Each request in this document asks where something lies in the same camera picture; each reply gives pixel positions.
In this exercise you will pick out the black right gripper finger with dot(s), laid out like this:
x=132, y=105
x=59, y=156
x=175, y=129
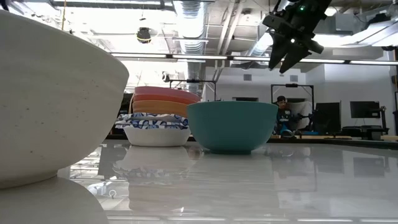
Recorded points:
x=292, y=59
x=276, y=51

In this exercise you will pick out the green bowl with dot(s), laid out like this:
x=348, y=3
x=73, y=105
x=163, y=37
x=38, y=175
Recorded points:
x=231, y=127

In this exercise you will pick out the pink bowl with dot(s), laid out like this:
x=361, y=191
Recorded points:
x=164, y=90

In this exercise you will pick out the red bowl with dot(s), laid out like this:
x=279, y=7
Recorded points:
x=161, y=98

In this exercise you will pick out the blue patterned paper bowl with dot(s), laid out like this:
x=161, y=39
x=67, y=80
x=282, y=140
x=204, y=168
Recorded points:
x=161, y=117
x=155, y=138

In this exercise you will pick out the orange bowl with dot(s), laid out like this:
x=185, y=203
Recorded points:
x=155, y=109

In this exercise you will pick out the cream bowl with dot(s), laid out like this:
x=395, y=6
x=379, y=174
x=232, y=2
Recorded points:
x=46, y=109

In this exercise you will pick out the person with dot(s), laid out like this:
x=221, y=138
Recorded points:
x=283, y=119

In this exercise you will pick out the black monitor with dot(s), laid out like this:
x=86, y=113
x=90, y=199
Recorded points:
x=328, y=117
x=365, y=109

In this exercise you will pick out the LED light bar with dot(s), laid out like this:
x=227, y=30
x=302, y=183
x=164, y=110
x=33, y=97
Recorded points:
x=202, y=57

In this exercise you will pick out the black background rig frame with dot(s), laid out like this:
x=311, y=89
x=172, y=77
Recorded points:
x=192, y=81
x=292, y=85

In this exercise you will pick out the silver ventilation duct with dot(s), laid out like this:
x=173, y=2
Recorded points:
x=191, y=31

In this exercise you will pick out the black aluminium table frame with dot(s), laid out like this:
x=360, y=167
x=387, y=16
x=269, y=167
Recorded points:
x=342, y=143

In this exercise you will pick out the black dome camera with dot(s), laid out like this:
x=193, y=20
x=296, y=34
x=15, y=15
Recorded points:
x=143, y=35

